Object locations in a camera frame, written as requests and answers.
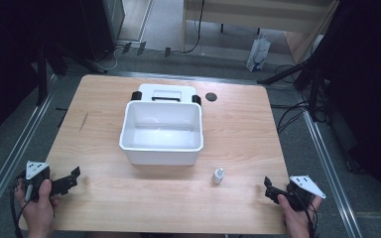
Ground white paper bag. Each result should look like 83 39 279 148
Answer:
245 34 272 73

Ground dark cabinet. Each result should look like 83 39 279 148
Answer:
77 0 127 62

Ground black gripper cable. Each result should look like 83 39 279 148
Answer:
9 173 32 238
294 189 319 238

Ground dark curtain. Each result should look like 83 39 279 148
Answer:
0 0 44 150
323 0 381 219

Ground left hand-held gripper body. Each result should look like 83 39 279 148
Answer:
23 160 53 203

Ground person's right hand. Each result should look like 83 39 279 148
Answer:
276 193 323 232

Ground white plastic storage box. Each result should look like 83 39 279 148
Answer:
118 100 204 167

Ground light wooden bench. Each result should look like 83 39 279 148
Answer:
180 0 341 64

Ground black metal stand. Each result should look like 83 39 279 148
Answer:
34 39 109 107
256 0 348 124

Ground white floor cable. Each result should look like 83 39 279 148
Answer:
99 45 127 72

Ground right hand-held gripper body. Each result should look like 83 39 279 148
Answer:
285 175 327 212

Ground white box lid black clips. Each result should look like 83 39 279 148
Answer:
131 82 202 107

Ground small white dropper bottle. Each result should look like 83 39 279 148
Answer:
211 167 226 185

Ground black hanging cable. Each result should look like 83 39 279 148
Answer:
181 0 206 55

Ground person's left hand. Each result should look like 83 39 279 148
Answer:
14 178 60 232

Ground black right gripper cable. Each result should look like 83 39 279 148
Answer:
294 189 319 238

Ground black floor cables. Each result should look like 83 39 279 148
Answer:
270 62 316 135

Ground metal floor rail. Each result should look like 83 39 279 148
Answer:
63 69 270 86
0 73 60 230
297 92 365 238

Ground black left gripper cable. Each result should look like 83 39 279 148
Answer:
9 173 32 238

